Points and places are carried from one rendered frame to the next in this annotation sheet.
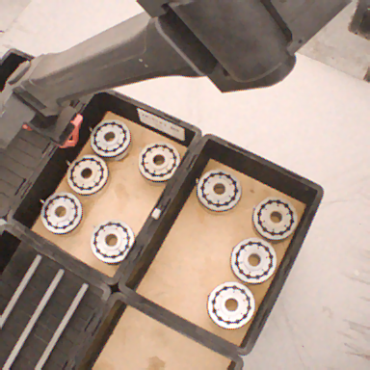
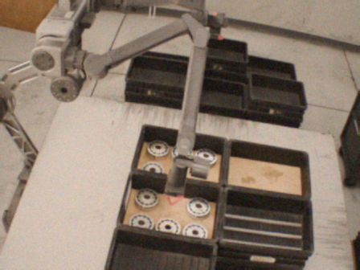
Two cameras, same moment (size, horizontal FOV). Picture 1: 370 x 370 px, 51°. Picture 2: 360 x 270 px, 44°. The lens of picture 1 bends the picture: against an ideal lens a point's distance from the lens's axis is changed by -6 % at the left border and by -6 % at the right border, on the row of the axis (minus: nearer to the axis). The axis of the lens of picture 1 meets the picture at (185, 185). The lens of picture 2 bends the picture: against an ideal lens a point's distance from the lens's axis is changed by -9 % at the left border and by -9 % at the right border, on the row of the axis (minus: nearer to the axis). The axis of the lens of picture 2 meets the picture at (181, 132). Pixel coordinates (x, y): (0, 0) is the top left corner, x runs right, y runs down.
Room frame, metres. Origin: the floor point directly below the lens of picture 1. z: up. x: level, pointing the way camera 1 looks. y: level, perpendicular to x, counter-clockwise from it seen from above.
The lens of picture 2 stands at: (1.00, 1.20, 2.42)
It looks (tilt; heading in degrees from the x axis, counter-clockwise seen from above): 42 degrees down; 238
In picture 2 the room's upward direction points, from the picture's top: 9 degrees clockwise
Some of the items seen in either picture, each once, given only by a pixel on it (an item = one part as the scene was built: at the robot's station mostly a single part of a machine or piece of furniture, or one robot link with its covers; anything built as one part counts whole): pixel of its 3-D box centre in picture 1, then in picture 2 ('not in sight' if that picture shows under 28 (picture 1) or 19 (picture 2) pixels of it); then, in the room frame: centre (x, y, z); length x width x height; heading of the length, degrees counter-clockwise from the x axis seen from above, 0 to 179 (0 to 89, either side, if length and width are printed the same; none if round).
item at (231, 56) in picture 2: not in sight; (216, 71); (-0.74, -1.22, 0.37); 0.40 x 0.30 x 0.45; 148
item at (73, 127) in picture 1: (62, 130); not in sight; (0.38, 0.22, 1.10); 0.07 x 0.07 x 0.09; 56
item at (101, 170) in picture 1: (87, 173); (168, 227); (0.39, 0.23, 0.86); 0.10 x 0.10 x 0.01
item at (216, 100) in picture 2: not in sight; (213, 111); (-0.53, -0.89, 0.31); 0.40 x 0.30 x 0.34; 148
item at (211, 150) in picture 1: (224, 244); (179, 163); (0.19, -0.07, 0.87); 0.40 x 0.30 x 0.11; 147
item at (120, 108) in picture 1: (108, 184); (170, 214); (0.35, 0.18, 0.87); 0.40 x 0.30 x 0.11; 147
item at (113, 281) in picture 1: (104, 176); (171, 206); (0.35, 0.18, 0.92); 0.40 x 0.30 x 0.02; 147
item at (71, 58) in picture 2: not in sight; (74, 58); (0.63, -0.19, 1.45); 0.09 x 0.08 x 0.12; 58
